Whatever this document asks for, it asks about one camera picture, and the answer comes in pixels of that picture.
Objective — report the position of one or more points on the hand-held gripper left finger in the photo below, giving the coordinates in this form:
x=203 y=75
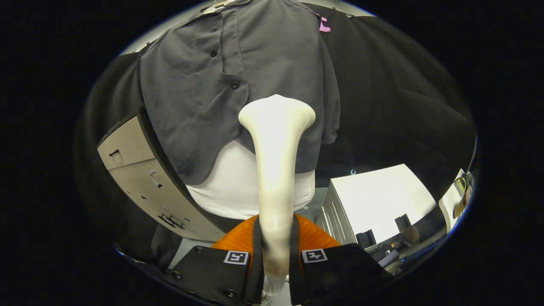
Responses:
x=257 y=272

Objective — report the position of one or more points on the white garment steamer head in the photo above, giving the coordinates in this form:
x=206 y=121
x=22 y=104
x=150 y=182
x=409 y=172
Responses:
x=276 y=178

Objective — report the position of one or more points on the small black box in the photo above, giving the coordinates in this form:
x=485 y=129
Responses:
x=403 y=222
x=366 y=239

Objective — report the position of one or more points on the grey drawer cabinet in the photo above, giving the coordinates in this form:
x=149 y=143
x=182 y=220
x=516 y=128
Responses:
x=140 y=178

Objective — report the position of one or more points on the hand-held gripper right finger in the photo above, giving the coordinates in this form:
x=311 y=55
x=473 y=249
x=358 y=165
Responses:
x=294 y=276

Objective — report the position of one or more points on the white mannequin torso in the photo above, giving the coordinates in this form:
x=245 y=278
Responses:
x=229 y=191

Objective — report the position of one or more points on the white cabinet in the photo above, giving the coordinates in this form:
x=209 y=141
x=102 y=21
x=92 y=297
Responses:
x=374 y=199

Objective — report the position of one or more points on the grey collared button shirt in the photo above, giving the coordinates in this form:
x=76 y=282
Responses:
x=191 y=106

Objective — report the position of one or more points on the white side table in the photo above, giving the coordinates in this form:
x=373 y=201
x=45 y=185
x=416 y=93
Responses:
x=450 y=199

